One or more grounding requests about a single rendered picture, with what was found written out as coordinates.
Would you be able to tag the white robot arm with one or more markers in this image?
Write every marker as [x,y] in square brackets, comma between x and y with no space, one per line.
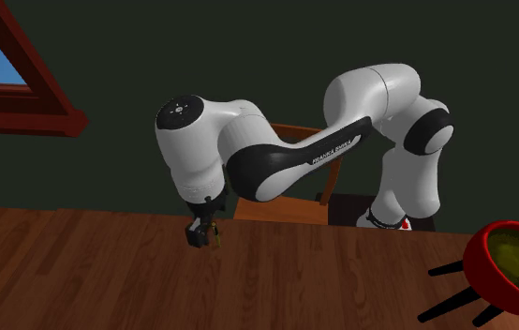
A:
[195,151]

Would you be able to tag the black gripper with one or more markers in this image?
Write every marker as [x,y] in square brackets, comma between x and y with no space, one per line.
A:
[205,208]

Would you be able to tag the red bowl with black legs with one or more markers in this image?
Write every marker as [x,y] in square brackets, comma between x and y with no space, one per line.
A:
[481,267]

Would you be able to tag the brown wooden chair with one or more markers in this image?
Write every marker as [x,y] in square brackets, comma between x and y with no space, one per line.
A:
[282,211]

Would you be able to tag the olive green thin stick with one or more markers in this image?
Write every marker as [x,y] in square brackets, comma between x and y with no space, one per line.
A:
[217,238]

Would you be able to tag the dark robot stand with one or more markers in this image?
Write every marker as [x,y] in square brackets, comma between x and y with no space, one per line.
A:
[348,209]

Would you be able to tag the red framed window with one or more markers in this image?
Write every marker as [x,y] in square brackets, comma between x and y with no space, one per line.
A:
[54,103]

